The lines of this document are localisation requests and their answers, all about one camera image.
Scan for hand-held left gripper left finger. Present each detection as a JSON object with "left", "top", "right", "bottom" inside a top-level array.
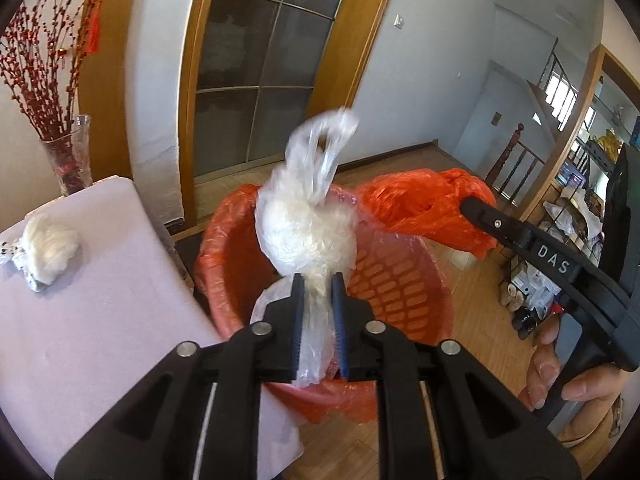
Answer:
[{"left": 54, "top": 272, "right": 307, "bottom": 480}]

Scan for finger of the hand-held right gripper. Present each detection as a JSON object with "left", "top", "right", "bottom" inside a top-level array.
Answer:
[{"left": 459, "top": 196, "right": 607, "bottom": 312}]

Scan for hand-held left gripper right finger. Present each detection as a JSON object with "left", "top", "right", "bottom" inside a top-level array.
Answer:
[{"left": 330, "top": 272, "right": 583, "bottom": 480}]

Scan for orange plastic basket bin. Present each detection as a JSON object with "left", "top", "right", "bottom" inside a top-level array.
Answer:
[{"left": 205, "top": 185, "right": 453, "bottom": 411}]

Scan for red basket with liner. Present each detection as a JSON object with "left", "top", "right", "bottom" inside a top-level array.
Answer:
[{"left": 194, "top": 182, "right": 456, "bottom": 425}]

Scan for clear bag with white stuffing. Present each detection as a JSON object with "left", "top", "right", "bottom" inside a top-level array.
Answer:
[{"left": 247, "top": 106, "right": 362, "bottom": 388}]

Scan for orange plastic bag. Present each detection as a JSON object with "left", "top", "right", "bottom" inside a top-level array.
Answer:
[{"left": 356, "top": 167, "right": 501, "bottom": 261}]

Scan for person's right hand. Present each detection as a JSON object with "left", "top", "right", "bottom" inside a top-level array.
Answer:
[{"left": 517, "top": 315, "right": 628, "bottom": 448}]

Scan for cluttered metal shoe rack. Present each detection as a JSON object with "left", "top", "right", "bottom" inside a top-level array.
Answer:
[{"left": 500, "top": 130, "right": 640, "bottom": 341}]

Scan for beige shoes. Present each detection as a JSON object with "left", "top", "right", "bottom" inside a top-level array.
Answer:
[{"left": 500, "top": 282, "right": 523, "bottom": 311}]

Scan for black shoes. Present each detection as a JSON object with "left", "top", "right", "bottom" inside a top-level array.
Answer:
[{"left": 512, "top": 305, "right": 541, "bottom": 338}]

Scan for red-brown wooden stair railing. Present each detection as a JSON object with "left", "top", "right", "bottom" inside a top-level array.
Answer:
[{"left": 485, "top": 122, "right": 546, "bottom": 206}]

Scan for staircase with metal railing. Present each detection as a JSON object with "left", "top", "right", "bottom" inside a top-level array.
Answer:
[{"left": 525, "top": 37, "right": 601, "bottom": 131}]

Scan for pale lavender tablecloth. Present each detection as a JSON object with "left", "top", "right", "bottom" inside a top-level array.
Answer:
[{"left": 0, "top": 175, "right": 306, "bottom": 476}]

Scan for white cotton wad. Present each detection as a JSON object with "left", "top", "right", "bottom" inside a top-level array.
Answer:
[{"left": 22, "top": 212, "right": 82, "bottom": 286}]

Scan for clear glass vase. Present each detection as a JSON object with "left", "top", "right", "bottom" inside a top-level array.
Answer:
[{"left": 40, "top": 114, "right": 95, "bottom": 198}]

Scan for grey spotted wrapper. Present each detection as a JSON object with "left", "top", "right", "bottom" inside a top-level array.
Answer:
[{"left": 0, "top": 240, "right": 51, "bottom": 293}]

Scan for frosted glass sliding door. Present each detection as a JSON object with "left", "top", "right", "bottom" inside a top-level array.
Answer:
[{"left": 192, "top": 0, "right": 358, "bottom": 186}]

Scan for red flower branches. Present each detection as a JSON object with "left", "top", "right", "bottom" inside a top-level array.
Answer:
[{"left": 0, "top": 0, "right": 108, "bottom": 141}]

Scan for red knot tassel ornament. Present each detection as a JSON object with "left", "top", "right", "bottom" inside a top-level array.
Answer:
[{"left": 82, "top": 0, "right": 130, "bottom": 56}]

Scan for wooden partition frame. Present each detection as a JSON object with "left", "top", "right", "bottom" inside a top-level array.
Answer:
[{"left": 520, "top": 45, "right": 640, "bottom": 221}]

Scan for wooden door frame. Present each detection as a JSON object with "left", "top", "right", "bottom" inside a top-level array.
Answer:
[{"left": 177, "top": 0, "right": 406, "bottom": 221}]

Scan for wooden wall trim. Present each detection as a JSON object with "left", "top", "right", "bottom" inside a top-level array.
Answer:
[{"left": 77, "top": 0, "right": 136, "bottom": 181}]

